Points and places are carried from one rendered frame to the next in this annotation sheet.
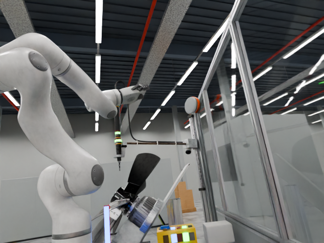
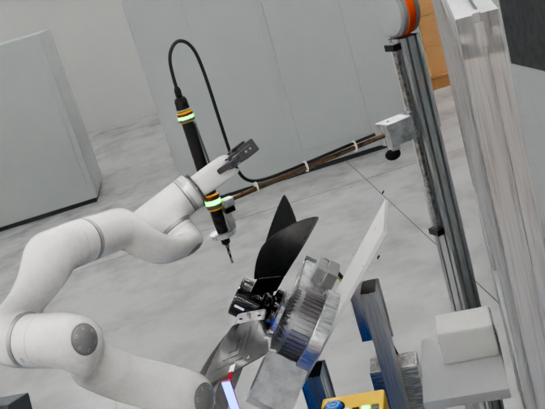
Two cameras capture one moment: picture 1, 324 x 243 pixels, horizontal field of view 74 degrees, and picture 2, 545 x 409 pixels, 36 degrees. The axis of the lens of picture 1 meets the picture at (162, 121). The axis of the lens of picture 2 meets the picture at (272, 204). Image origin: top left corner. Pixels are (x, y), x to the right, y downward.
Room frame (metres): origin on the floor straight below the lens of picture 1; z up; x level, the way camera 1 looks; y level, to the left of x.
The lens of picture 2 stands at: (-0.74, -0.42, 2.16)
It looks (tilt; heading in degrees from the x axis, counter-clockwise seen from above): 17 degrees down; 15
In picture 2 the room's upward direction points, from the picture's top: 17 degrees counter-clockwise
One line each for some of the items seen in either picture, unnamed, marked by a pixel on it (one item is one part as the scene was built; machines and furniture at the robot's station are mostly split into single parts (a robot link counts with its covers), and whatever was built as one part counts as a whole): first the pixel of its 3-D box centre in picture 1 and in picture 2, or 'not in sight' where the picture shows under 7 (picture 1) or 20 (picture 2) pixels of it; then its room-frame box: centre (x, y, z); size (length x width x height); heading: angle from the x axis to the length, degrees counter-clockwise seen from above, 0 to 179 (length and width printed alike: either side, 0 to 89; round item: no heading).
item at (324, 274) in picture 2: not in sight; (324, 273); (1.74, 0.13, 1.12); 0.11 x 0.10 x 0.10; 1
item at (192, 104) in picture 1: (192, 105); (396, 10); (1.79, -0.28, 1.88); 0.17 x 0.15 x 0.16; 1
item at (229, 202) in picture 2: (120, 149); (221, 218); (1.38, 0.29, 1.50); 0.09 x 0.07 x 0.10; 126
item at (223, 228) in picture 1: (217, 231); (465, 332); (1.57, -0.28, 0.91); 0.17 x 0.16 x 0.11; 91
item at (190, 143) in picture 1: (190, 143); (397, 130); (1.74, -0.21, 1.54); 0.10 x 0.07 x 0.08; 126
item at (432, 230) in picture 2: (195, 151); (415, 142); (1.77, -0.25, 1.48); 0.05 x 0.03 x 0.62; 36
